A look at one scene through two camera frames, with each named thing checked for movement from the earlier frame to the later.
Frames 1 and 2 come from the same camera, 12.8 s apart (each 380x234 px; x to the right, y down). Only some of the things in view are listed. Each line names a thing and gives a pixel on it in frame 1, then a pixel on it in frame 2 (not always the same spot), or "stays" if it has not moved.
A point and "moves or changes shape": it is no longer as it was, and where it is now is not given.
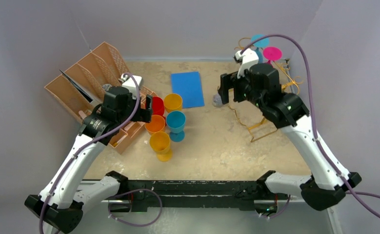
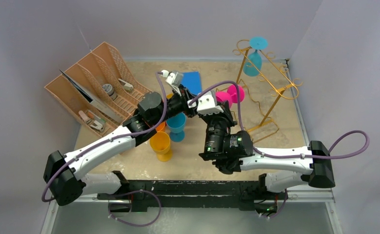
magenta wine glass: [272, 53] moves or changes shape
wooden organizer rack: [81, 88] stays
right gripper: [225, 87] to [224, 112]
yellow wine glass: [160, 142] stays
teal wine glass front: [176, 121] stays
